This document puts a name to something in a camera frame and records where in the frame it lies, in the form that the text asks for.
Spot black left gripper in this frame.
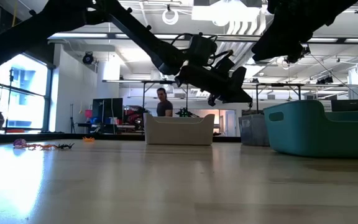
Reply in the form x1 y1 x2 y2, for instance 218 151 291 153
175 57 253 104

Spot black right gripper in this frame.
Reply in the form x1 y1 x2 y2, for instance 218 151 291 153
251 0 331 63

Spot grey translucent plastic bin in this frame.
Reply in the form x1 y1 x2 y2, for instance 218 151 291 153
238 113 270 147

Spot white plastic bin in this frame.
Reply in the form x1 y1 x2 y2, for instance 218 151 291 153
144 113 216 146

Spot person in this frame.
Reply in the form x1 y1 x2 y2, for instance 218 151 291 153
156 87 174 118

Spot teal plastic bin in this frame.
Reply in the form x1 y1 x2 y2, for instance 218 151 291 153
263 100 358 159

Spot black computer monitor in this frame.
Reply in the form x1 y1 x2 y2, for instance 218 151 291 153
331 98 358 112
92 98 124 125

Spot overhead LED light bar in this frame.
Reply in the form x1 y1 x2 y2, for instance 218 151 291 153
47 31 358 44

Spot black tripod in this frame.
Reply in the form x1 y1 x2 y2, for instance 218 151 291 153
69 103 76 134

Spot black plastic spider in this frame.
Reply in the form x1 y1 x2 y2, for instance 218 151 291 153
53 142 75 151

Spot black pole stand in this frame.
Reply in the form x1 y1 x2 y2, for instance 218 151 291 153
5 68 15 134

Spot black background rig frame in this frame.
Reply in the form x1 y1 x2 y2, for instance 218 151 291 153
141 80 190 118
255 82 302 101

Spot white cable coil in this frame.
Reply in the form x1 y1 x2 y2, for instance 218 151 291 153
162 8 180 26

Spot black window frame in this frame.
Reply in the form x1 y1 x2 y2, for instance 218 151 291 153
0 54 55 133

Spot black aluminium rig frame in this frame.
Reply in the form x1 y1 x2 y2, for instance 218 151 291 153
0 132 242 144

